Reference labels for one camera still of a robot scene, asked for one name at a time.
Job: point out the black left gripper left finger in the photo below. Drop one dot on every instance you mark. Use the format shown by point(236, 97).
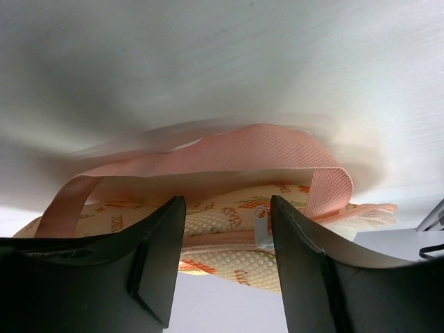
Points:
point(121, 282)

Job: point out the floral mesh laundry bag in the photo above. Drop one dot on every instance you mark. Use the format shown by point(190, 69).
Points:
point(227, 181)

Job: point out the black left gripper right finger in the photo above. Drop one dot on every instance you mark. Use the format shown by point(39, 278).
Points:
point(330, 284)

